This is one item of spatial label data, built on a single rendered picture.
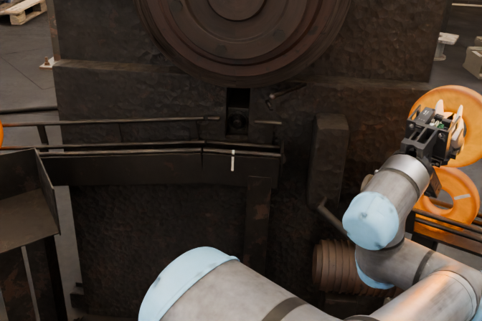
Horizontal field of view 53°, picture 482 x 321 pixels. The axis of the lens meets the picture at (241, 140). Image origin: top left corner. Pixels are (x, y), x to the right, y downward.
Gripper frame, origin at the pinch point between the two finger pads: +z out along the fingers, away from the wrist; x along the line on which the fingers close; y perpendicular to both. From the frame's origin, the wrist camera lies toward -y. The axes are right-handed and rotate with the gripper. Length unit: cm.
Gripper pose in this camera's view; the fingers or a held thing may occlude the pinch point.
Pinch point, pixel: (452, 117)
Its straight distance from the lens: 99.9
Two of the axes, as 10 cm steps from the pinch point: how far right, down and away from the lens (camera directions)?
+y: -1.2, -7.8, -6.2
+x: -7.7, -3.2, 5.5
